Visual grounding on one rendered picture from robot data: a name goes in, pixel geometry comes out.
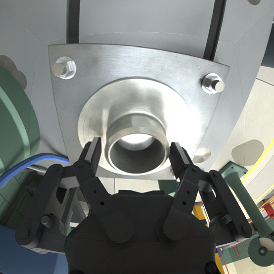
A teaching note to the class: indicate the wooden pallet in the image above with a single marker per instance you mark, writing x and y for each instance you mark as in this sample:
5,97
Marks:
265,202

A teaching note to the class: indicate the silver jig plate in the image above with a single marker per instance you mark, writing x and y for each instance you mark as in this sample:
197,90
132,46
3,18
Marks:
128,62

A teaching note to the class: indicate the silver hex bolt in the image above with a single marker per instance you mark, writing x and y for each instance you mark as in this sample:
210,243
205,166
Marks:
63,68
213,84

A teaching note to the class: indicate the blue bin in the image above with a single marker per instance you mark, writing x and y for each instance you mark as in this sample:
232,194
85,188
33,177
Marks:
21,261

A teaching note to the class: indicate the yellow post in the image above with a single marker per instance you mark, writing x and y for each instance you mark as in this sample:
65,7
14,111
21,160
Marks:
200,214

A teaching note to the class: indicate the red box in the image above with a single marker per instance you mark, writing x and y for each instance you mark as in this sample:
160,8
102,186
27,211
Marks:
269,210

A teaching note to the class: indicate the silver round pin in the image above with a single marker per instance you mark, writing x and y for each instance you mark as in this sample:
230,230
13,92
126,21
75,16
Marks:
202,155

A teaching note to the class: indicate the silver flange blank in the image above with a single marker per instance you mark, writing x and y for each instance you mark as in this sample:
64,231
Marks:
137,102

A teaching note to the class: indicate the grey drill table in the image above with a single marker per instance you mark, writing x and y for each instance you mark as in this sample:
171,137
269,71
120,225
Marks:
141,19

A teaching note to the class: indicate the green drill body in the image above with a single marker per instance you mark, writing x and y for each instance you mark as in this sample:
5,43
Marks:
15,119

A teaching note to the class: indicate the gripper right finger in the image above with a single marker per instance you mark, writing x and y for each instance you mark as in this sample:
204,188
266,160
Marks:
186,192

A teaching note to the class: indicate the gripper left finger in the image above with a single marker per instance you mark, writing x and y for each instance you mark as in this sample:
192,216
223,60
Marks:
90,188

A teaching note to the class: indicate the green lever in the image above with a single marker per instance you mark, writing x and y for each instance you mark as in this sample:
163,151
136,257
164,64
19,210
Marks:
246,192

